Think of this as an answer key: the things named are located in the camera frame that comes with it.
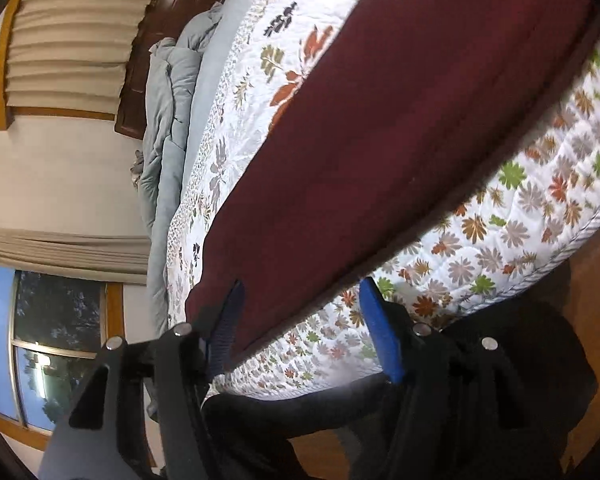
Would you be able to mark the grey bed sheet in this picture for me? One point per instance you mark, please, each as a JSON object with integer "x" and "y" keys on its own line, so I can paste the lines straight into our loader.
{"x": 210, "y": 75}

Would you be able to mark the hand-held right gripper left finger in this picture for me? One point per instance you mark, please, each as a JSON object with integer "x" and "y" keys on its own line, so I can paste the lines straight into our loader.
{"x": 226, "y": 327}

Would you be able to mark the maroon pants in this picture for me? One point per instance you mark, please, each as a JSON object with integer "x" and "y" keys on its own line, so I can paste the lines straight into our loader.
{"x": 380, "y": 135}

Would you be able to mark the glass window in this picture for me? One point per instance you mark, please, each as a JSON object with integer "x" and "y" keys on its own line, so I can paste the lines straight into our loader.
{"x": 55, "y": 310}

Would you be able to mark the wooden window frame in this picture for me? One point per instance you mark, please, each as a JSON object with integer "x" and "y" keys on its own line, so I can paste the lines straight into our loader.
{"x": 2, "y": 85}

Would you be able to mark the white floral quilt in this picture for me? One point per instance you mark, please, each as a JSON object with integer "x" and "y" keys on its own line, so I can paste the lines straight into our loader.
{"x": 505, "y": 240}

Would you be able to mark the grey-blue comforter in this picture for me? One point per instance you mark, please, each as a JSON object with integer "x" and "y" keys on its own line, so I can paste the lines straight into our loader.
{"x": 170, "y": 110}

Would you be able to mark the beige curtain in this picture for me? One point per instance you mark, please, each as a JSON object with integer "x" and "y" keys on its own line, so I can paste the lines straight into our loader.
{"x": 70, "y": 35}
{"x": 55, "y": 252}

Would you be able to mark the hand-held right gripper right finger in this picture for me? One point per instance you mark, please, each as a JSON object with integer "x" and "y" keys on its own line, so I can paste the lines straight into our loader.
{"x": 382, "y": 332}

